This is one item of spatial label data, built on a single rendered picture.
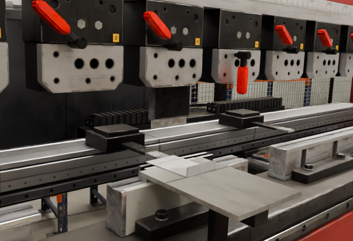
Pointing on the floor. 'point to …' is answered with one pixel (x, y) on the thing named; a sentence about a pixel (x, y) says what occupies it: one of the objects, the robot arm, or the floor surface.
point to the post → (220, 92)
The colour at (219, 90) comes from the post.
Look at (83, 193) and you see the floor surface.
